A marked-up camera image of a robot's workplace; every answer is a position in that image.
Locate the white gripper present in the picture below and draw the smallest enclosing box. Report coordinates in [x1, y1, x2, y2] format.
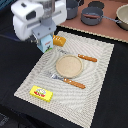
[11, 0, 67, 43]

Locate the orange toy bread loaf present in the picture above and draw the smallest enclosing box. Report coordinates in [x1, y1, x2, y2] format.
[53, 35, 66, 46]

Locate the brown toy sausage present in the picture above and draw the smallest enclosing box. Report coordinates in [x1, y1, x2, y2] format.
[83, 14, 100, 19]

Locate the yellow butter box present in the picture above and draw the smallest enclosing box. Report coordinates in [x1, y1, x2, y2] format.
[30, 86, 53, 102]

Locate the light blue toy cup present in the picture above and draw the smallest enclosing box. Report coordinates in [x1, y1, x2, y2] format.
[37, 35, 53, 53]

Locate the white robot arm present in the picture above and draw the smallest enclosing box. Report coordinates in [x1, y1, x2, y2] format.
[11, 0, 67, 42]

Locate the dark grey pot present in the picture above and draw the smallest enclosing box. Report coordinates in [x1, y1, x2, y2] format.
[66, 0, 84, 20]

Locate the beige round plate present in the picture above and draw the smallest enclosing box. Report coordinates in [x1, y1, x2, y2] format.
[56, 55, 83, 78]

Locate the woven beige placemat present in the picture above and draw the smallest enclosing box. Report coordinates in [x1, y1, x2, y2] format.
[14, 31, 114, 128]

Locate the black round lid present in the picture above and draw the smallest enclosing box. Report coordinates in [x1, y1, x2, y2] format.
[88, 1, 104, 9]

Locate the pink brown mat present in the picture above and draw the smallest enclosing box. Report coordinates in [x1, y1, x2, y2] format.
[61, 0, 128, 43]

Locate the beige pan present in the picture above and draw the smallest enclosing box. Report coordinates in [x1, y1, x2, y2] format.
[116, 4, 128, 30]

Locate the fork with orange handle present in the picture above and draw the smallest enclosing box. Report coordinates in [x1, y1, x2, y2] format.
[50, 74, 85, 89]

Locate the knife with orange handle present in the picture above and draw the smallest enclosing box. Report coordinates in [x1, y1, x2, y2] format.
[58, 49, 97, 62]

